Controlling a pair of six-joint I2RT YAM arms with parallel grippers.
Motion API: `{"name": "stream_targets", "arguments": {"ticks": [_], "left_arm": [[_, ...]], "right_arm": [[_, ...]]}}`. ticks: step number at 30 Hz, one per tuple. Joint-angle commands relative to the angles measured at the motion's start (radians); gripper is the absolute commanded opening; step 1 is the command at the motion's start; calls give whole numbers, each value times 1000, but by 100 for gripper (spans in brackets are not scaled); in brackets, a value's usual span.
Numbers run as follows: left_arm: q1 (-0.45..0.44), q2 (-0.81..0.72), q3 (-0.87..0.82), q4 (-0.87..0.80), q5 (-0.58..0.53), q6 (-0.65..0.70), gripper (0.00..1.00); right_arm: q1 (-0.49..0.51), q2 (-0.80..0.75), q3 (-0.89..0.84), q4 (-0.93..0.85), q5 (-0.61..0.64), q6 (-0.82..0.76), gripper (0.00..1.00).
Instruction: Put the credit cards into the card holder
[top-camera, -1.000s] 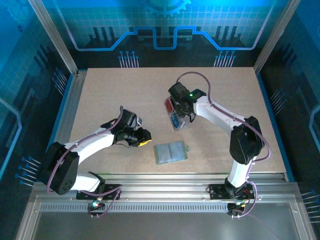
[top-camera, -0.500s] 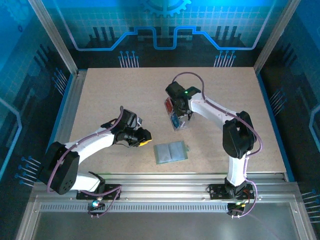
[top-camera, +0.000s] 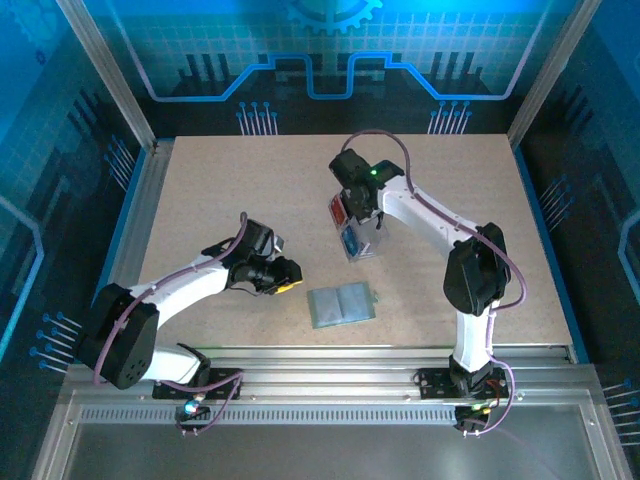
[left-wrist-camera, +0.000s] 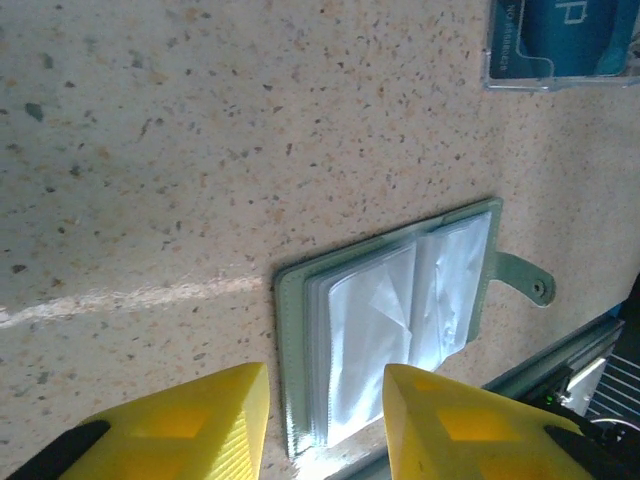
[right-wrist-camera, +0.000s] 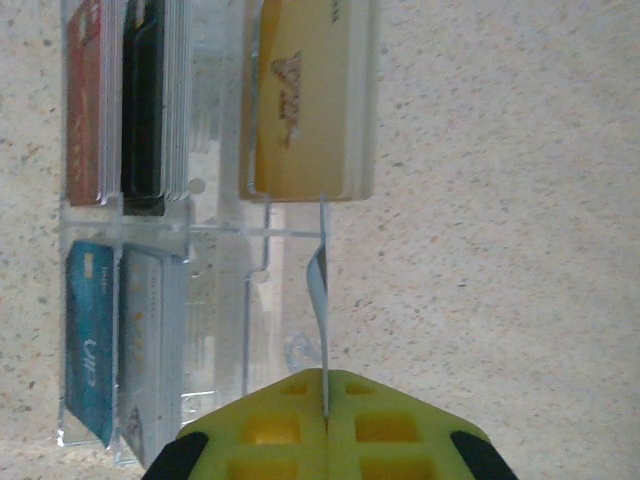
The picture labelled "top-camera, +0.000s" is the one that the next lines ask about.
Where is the clear acrylic card organizer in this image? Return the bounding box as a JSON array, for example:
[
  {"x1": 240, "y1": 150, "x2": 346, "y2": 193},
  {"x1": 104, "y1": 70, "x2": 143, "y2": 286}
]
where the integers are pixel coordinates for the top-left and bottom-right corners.
[{"x1": 327, "y1": 192, "x2": 390, "y2": 264}]

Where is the green card holder wallet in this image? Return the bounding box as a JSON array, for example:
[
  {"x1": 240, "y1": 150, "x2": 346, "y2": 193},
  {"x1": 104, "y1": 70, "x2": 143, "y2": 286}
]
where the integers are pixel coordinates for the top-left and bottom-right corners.
[{"x1": 305, "y1": 281, "x2": 379, "y2": 330}]

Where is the blue card pack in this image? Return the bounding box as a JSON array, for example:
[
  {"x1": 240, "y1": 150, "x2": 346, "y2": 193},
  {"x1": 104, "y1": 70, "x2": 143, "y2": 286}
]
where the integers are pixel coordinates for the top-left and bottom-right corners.
[{"x1": 339, "y1": 227, "x2": 362, "y2": 257}]

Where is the aluminium table edge extrusion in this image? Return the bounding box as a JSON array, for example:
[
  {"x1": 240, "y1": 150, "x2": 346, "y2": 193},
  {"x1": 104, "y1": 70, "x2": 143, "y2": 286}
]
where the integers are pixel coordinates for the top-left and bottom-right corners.
[{"x1": 84, "y1": 138, "x2": 177, "y2": 364}]

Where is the blue table edge strip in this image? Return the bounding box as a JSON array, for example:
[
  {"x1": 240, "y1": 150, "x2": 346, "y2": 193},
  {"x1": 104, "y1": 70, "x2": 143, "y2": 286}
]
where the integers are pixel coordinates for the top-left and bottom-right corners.
[
  {"x1": 73, "y1": 147, "x2": 151, "y2": 365},
  {"x1": 512, "y1": 144, "x2": 591, "y2": 365}
]

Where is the small LED connector board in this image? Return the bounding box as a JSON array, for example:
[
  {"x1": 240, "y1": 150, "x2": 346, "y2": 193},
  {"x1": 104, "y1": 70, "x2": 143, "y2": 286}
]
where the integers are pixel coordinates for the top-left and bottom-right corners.
[
  {"x1": 174, "y1": 399, "x2": 211, "y2": 432},
  {"x1": 454, "y1": 402, "x2": 494, "y2": 435}
]

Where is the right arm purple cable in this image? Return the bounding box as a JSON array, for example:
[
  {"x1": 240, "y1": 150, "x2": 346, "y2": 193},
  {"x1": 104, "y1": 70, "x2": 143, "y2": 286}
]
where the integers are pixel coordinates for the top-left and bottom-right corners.
[{"x1": 339, "y1": 128, "x2": 529, "y2": 436}]

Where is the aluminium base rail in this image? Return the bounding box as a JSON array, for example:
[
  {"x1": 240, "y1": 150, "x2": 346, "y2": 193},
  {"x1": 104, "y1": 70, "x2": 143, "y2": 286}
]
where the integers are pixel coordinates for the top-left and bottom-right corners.
[{"x1": 64, "y1": 344, "x2": 601, "y2": 404}]

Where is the slotted grey cable duct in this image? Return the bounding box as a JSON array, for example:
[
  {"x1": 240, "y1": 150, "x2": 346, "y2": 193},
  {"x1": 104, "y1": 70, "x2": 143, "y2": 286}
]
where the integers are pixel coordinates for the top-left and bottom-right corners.
[{"x1": 79, "y1": 405, "x2": 461, "y2": 427}]

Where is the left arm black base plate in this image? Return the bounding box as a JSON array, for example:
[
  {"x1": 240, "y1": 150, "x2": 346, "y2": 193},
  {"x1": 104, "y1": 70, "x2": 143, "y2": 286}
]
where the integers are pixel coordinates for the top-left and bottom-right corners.
[{"x1": 151, "y1": 367, "x2": 245, "y2": 401}]

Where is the grey metal frame panel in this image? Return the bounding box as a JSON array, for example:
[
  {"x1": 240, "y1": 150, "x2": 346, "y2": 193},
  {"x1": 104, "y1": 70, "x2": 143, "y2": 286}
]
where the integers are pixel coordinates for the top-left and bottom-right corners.
[{"x1": 29, "y1": 389, "x2": 634, "y2": 480}]

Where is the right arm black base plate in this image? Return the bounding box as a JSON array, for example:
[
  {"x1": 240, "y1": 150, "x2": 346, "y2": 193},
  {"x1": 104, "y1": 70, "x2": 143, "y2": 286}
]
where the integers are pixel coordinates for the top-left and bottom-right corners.
[{"x1": 416, "y1": 367, "x2": 511, "y2": 401}]

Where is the aluminium frame post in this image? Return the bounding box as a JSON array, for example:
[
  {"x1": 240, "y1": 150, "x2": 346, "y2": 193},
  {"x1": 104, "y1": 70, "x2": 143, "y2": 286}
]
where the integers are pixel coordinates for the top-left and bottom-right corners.
[
  {"x1": 55, "y1": 0, "x2": 157, "y2": 151},
  {"x1": 507, "y1": 0, "x2": 604, "y2": 147}
]

